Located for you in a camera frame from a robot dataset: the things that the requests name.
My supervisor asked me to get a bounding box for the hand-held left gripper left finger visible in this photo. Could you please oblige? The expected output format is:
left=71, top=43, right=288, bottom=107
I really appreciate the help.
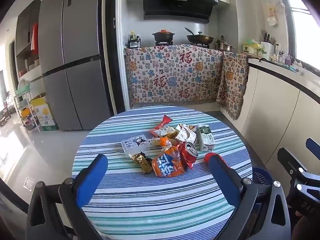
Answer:
left=25, top=154, right=109, bottom=240

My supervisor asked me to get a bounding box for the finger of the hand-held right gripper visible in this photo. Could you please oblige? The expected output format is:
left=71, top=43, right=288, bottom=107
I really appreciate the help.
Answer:
left=277, top=147, right=307, bottom=178
left=306, top=138, right=320, bottom=155

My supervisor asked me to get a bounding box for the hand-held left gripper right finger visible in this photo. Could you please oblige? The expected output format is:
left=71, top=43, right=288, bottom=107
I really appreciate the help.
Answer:
left=208, top=155, right=292, bottom=240

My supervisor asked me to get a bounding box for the blue plastic mesh basket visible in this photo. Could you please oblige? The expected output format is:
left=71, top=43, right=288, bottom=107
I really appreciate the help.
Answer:
left=252, top=167, right=274, bottom=189

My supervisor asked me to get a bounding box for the crushed red soda can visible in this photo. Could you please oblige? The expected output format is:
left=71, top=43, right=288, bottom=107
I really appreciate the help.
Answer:
left=177, top=142, right=199, bottom=170

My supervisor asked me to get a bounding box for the green white milk carton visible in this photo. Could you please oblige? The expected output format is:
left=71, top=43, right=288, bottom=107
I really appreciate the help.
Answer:
left=196, top=124, right=216, bottom=152

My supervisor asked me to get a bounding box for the gold foil wrapper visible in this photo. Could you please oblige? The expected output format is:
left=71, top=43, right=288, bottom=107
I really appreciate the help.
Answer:
left=132, top=151, right=153, bottom=174

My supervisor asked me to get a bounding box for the floral print paper box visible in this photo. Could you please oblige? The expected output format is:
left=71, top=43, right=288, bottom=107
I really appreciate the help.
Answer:
left=174, top=127, right=198, bottom=145

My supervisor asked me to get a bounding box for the large orange snack bag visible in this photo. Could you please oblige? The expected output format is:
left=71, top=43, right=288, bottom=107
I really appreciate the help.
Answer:
left=152, top=146, right=186, bottom=178

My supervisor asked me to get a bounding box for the small orange snack packet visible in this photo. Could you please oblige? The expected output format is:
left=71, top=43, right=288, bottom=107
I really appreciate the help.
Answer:
left=150, top=137, right=173, bottom=148

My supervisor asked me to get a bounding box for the white yellow snack packet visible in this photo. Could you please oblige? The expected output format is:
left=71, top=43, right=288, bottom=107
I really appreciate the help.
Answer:
left=153, top=126, right=177, bottom=138

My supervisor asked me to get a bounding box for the red snack wrapper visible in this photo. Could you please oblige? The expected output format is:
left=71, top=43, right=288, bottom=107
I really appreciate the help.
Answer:
left=150, top=115, right=173, bottom=133

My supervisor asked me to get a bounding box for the person's right hand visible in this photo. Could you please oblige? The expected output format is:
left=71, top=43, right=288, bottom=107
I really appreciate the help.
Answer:
left=293, top=210, right=320, bottom=240

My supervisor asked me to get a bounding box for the white base cabinet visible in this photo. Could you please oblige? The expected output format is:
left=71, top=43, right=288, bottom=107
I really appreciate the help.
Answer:
left=240, top=57, right=320, bottom=180

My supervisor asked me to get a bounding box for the blue striped tablecloth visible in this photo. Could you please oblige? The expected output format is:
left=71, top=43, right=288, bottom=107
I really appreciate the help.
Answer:
left=72, top=106, right=253, bottom=240

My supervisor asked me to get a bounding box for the floor drain cover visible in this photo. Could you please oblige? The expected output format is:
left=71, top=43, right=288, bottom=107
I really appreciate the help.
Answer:
left=23, top=177, right=35, bottom=190

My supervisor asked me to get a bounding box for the yellow cardboard box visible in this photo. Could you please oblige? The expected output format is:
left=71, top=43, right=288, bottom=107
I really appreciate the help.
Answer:
left=30, top=96, right=59, bottom=131

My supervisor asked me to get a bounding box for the row of small bottles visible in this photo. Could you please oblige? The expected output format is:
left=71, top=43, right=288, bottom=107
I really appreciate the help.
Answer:
left=271, top=50, right=303, bottom=74

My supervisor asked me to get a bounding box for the narrow printed blanket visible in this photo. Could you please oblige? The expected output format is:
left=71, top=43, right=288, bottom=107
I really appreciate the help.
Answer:
left=216, top=51, right=250, bottom=121

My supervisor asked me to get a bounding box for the storage rack with basins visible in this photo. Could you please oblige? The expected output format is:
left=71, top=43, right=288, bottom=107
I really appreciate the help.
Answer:
left=14, top=79, right=42, bottom=133

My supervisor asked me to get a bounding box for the grey refrigerator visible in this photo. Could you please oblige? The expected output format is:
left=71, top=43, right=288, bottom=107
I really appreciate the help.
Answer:
left=38, top=0, right=112, bottom=131

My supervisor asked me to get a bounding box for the white knife holder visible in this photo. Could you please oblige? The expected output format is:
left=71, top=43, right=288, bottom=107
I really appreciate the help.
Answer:
left=260, top=31, right=277, bottom=60

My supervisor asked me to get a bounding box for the large printed blanket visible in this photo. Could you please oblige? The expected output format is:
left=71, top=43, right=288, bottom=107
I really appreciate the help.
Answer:
left=124, top=44, right=224, bottom=110

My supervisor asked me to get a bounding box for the yellow green bag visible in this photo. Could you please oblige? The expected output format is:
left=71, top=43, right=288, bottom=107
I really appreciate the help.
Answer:
left=242, top=39, right=264, bottom=57

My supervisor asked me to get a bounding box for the window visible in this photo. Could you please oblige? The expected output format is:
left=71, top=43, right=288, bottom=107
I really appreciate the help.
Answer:
left=280, top=0, right=320, bottom=73

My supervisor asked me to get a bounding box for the steel cooking pot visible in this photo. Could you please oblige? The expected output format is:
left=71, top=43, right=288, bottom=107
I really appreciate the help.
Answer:
left=215, top=39, right=235, bottom=52

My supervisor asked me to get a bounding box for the black gas stove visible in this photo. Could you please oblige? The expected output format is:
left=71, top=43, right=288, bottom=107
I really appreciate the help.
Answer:
left=155, top=41, right=210, bottom=48

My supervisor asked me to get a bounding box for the dark wok with lid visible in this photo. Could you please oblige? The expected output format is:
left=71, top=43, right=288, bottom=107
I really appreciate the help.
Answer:
left=185, top=27, right=214, bottom=44

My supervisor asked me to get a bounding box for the spice bottle rack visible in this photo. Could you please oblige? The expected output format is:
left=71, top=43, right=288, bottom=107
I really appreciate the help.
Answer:
left=127, top=31, right=142, bottom=49

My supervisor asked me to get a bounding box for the red hanging bag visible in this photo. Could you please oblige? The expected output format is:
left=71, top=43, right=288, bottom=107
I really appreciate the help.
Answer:
left=30, top=23, right=39, bottom=52

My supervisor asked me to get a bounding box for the black clay pot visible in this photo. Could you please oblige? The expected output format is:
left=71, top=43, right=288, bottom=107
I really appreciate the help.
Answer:
left=152, top=29, right=174, bottom=43

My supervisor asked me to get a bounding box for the black range hood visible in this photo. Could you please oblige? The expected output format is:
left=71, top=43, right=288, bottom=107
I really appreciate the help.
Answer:
left=142, top=0, right=218, bottom=24

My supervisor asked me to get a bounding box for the wall hanging decoration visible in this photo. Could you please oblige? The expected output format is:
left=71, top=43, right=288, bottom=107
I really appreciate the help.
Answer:
left=262, top=1, right=285, bottom=27

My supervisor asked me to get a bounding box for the brown wall shelf cabinet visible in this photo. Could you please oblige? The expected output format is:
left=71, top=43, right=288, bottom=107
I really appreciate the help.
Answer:
left=15, top=1, right=43, bottom=79

